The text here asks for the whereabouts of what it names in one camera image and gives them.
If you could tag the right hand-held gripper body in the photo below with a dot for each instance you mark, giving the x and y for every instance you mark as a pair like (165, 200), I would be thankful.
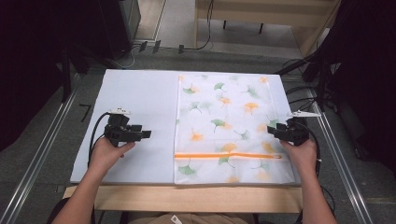
(294, 132)

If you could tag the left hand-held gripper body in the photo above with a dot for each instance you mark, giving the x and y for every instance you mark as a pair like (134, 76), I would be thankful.
(118, 130)

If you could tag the leaf print mesh laundry bag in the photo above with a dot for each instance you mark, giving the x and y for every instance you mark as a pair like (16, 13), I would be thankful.
(230, 124)

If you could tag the person's right hand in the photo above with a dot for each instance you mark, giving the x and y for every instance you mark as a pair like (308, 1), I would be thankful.
(300, 157)

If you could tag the person's left hand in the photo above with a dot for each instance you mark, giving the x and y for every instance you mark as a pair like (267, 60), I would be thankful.
(107, 155)

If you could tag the white board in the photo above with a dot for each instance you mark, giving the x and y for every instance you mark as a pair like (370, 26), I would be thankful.
(140, 99)

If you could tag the black floor tape mark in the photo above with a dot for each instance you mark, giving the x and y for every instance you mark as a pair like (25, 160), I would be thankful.
(85, 110)

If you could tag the wooden table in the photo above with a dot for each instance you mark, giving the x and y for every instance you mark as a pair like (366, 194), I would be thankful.
(193, 199)

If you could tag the small black foot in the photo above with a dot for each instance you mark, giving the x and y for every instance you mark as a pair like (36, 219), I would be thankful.
(156, 46)
(143, 46)

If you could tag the black curtain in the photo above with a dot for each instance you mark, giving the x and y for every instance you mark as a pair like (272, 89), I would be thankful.
(367, 77)
(31, 62)

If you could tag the dark cabinet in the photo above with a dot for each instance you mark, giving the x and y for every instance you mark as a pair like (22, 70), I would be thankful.
(120, 28)

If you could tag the person's tan clothing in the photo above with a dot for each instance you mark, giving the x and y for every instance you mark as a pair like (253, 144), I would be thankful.
(202, 218)

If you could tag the light wooden bench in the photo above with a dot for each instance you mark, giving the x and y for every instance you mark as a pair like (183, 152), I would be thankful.
(267, 18)

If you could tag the metal floor rail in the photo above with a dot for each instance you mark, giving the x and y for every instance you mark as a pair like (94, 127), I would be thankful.
(339, 155)
(37, 155)

